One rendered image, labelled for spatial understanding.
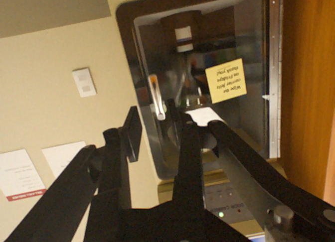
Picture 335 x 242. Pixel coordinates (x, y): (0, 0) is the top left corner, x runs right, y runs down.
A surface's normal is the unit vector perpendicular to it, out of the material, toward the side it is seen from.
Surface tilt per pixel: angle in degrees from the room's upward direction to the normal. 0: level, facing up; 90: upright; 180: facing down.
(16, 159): 90
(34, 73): 90
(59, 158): 90
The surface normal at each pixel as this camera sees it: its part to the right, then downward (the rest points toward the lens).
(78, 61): 0.06, 0.35
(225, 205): -0.09, -0.40
